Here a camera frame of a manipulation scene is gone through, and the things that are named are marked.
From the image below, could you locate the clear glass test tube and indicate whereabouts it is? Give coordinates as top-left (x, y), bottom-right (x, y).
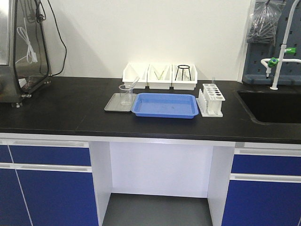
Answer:
top-left (124, 76), bottom-right (140, 103)

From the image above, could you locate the white test tube rack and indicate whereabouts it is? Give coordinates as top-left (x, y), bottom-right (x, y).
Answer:
top-left (196, 84), bottom-right (225, 117)

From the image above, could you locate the blue-grey pegboard drying rack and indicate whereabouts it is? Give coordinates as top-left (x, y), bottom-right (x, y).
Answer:
top-left (242, 0), bottom-right (301, 85)

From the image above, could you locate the blue plastic tray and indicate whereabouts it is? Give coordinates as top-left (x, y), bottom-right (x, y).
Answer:
top-left (131, 93), bottom-right (199, 119)

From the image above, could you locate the grey metal tray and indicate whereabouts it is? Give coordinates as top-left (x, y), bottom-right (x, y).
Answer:
top-left (104, 93), bottom-right (137, 112)

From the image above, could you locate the clear glass beaker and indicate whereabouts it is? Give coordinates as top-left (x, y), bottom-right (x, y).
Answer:
top-left (119, 84), bottom-right (133, 106)

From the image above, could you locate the middle white storage bin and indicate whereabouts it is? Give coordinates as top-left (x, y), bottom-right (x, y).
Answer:
top-left (147, 63), bottom-right (172, 90)

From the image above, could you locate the white storage bin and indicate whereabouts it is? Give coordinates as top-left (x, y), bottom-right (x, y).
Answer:
top-left (172, 64), bottom-right (198, 90)
top-left (122, 63), bottom-right (149, 89)
top-left (147, 63), bottom-right (172, 90)

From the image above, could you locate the left white storage bin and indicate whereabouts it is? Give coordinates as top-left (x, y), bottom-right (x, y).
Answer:
top-left (122, 63), bottom-right (149, 89)

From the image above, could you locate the right white storage bin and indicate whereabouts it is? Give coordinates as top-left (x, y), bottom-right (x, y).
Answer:
top-left (172, 64), bottom-right (198, 90)

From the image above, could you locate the clear glass flask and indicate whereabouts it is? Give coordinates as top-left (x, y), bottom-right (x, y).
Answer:
top-left (179, 71), bottom-right (190, 81)

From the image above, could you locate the black sink basin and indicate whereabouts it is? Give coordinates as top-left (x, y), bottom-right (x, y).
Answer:
top-left (238, 90), bottom-right (301, 123)

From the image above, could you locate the blue left cabinet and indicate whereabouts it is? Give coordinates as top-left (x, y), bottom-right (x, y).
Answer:
top-left (0, 142), bottom-right (102, 226)

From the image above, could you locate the blue cabinet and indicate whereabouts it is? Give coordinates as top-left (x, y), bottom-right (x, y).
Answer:
top-left (0, 142), bottom-right (102, 226)
top-left (222, 148), bottom-right (301, 226)

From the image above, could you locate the white lab faucet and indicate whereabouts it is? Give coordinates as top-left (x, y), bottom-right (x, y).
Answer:
top-left (270, 0), bottom-right (301, 90)

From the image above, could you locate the stainless steel appliance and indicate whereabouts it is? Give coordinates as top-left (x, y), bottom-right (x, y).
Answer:
top-left (0, 0), bottom-right (52, 108)

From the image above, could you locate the blue right cabinet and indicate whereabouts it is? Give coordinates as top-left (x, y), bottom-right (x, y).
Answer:
top-left (222, 148), bottom-right (301, 226)

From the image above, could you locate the plastic bag of pegs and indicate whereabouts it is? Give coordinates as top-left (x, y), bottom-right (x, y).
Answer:
top-left (246, 0), bottom-right (286, 46)

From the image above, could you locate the black wire tripod stand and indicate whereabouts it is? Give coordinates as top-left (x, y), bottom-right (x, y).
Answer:
top-left (175, 65), bottom-right (191, 81)

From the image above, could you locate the white bundled cable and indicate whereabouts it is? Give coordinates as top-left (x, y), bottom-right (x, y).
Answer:
top-left (15, 17), bottom-right (38, 64)

